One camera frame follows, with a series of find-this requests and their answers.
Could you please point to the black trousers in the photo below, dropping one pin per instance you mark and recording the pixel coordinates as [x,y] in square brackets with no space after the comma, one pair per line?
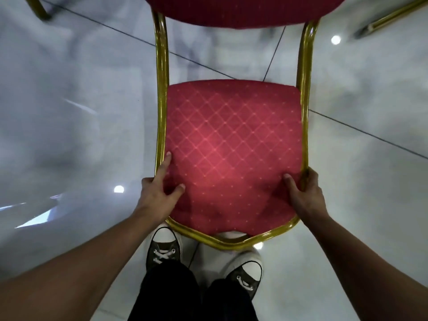
[167,294]

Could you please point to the black white canvas sneaker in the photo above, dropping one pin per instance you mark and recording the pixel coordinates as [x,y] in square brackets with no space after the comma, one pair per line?
[249,274]
[164,247]

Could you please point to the person's right hand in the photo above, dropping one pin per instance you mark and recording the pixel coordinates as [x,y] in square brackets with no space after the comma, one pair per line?
[309,203]

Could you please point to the person's left hand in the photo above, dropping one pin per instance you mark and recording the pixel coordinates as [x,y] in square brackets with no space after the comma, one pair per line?
[153,200]

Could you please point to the person's right forearm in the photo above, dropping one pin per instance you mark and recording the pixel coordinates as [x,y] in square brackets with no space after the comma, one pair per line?
[367,270]

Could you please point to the person's left forearm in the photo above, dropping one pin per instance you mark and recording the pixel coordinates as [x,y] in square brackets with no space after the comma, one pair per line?
[67,280]

